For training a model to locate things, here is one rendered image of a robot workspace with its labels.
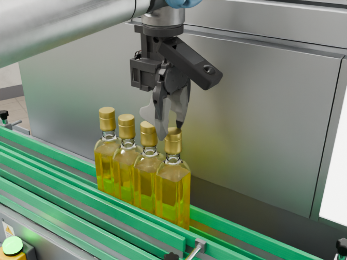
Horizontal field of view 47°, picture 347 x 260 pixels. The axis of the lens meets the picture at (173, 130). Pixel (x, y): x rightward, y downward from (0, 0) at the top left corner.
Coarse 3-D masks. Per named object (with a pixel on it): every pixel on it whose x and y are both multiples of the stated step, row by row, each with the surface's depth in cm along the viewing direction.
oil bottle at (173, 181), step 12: (168, 168) 79; (180, 168) 79; (156, 180) 81; (168, 180) 79; (180, 180) 79; (156, 192) 83; (168, 192) 81; (180, 192) 81; (156, 204) 84; (168, 204) 82; (180, 204) 82; (168, 216) 84; (180, 216) 84
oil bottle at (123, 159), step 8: (136, 144) 87; (120, 152) 85; (128, 152) 84; (136, 152) 85; (112, 160) 87; (120, 160) 85; (128, 160) 84; (120, 168) 86; (128, 168) 85; (120, 176) 87; (128, 176) 86; (120, 184) 88; (128, 184) 87; (120, 192) 89; (128, 192) 88; (128, 200) 89
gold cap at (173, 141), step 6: (168, 132) 77; (174, 132) 77; (180, 132) 77; (168, 138) 76; (174, 138) 76; (180, 138) 77; (168, 144) 77; (174, 144) 77; (180, 144) 78; (168, 150) 78; (174, 150) 77; (180, 150) 78
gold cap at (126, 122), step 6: (126, 114) 84; (120, 120) 82; (126, 120) 81; (132, 120) 82; (120, 126) 82; (126, 126) 82; (132, 126) 83; (120, 132) 83; (126, 132) 83; (132, 132) 83; (126, 138) 83
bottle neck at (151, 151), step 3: (144, 147) 81; (147, 147) 81; (150, 147) 81; (153, 147) 81; (144, 150) 82; (147, 150) 81; (150, 150) 81; (153, 150) 82; (144, 153) 82; (147, 153) 82; (150, 153) 82; (153, 153) 82
